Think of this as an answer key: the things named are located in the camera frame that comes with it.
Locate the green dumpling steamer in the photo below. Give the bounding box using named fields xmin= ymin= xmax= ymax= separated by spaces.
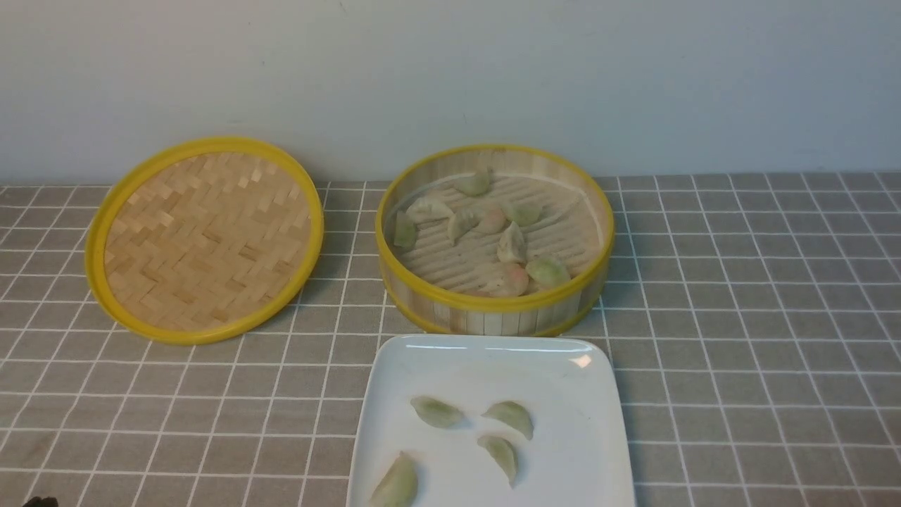
xmin=453 ymin=168 xmax=493 ymax=198
xmin=501 ymin=202 xmax=543 ymax=227
xmin=392 ymin=211 xmax=417 ymax=251
xmin=525 ymin=256 xmax=572 ymax=289

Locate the green dumpling on plate left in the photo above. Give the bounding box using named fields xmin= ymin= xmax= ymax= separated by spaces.
xmin=410 ymin=396 xmax=465 ymax=429

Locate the green dumpling on plate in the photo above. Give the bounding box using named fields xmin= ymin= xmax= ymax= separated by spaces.
xmin=482 ymin=400 xmax=534 ymax=441
xmin=410 ymin=396 xmax=465 ymax=429
xmin=477 ymin=435 xmax=520 ymax=488

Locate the white square ceramic plate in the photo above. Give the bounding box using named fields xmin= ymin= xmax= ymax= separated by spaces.
xmin=346 ymin=334 xmax=636 ymax=506

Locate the green dumpling on plate right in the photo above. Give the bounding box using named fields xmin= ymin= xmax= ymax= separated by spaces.
xmin=482 ymin=400 xmax=534 ymax=441

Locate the green dumpling on plate centre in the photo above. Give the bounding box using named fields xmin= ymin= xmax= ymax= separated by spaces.
xmin=477 ymin=435 xmax=520 ymax=488

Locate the green dumpling plate bottom left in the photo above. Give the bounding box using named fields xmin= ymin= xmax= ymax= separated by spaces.
xmin=369 ymin=452 xmax=419 ymax=506

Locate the pale dumpling steamer centre left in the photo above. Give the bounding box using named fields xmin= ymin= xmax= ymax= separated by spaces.
xmin=447 ymin=208 xmax=481 ymax=245

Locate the yellow rimmed bamboo steamer basket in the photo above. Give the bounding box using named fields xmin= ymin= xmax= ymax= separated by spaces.
xmin=376 ymin=144 xmax=615 ymax=336

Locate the pink dumpling steamer centre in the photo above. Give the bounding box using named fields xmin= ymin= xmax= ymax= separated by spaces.
xmin=473 ymin=204 xmax=508 ymax=234

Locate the pink dumpling steamer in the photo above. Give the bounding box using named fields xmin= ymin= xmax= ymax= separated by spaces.
xmin=481 ymin=263 xmax=530 ymax=298
xmin=473 ymin=204 xmax=508 ymax=234

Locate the pink dumpling steamer front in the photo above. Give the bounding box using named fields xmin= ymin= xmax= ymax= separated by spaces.
xmin=481 ymin=263 xmax=530 ymax=298

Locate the green dumpling steamer top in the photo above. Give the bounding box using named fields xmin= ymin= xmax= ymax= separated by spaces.
xmin=453 ymin=168 xmax=493 ymax=198

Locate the yellow rimmed bamboo steamer lid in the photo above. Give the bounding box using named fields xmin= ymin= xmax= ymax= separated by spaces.
xmin=84 ymin=137 xmax=325 ymax=346

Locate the dark object bottom left corner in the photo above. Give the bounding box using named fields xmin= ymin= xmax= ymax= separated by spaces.
xmin=23 ymin=496 xmax=59 ymax=507

